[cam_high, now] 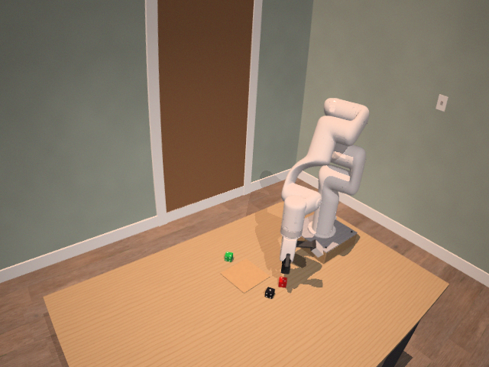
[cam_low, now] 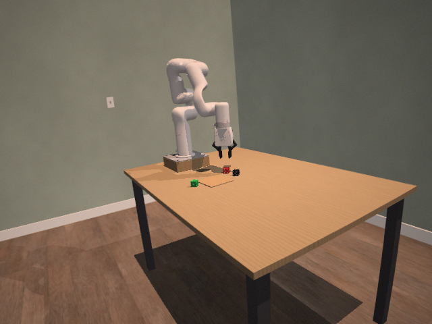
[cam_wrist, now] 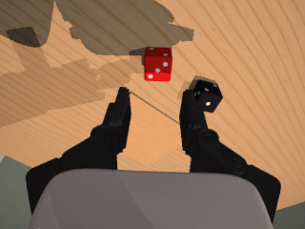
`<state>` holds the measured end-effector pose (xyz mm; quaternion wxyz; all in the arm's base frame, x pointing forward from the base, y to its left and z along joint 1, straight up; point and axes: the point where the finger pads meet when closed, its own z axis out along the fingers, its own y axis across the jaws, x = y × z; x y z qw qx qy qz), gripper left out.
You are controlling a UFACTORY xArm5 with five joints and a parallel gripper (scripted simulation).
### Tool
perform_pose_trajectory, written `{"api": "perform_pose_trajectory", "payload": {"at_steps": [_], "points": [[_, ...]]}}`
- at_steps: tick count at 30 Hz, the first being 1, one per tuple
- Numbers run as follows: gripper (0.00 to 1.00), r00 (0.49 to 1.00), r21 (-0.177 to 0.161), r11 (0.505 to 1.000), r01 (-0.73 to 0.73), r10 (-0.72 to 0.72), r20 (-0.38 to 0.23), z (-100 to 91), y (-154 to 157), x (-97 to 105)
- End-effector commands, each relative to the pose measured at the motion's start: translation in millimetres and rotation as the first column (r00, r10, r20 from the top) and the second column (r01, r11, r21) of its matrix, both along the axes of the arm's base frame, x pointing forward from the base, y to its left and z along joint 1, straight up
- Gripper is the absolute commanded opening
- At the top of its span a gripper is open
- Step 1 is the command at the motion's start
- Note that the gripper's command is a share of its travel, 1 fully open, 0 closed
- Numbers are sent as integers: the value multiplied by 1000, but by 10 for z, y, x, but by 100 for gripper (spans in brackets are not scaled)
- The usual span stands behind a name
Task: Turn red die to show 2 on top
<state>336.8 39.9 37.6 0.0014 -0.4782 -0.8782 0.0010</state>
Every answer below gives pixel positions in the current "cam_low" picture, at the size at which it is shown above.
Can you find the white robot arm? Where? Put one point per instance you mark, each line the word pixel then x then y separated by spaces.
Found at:
pixel 195 105

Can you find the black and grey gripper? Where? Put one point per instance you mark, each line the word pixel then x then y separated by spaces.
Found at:
pixel 224 137

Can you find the tan flat mat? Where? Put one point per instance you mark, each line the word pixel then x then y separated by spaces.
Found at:
pixel 215 181

